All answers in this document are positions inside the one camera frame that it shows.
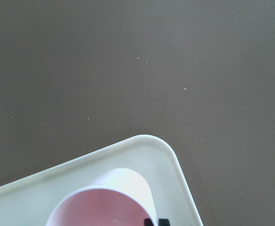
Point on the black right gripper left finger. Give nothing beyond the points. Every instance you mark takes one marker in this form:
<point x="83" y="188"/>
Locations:
<point x="148" y="222"/>

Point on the beige rabbit tray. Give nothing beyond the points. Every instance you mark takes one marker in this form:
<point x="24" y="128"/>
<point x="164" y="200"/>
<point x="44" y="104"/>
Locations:
<point x="30" y="200"/>

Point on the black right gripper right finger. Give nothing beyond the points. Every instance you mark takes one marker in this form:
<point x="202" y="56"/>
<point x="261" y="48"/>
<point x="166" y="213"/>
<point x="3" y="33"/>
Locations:
<point x="163" y="222"/>

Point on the pink cup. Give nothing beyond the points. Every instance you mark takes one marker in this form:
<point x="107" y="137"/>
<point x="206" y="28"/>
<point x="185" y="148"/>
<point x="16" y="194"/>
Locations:
<point x="120" y="197"/>

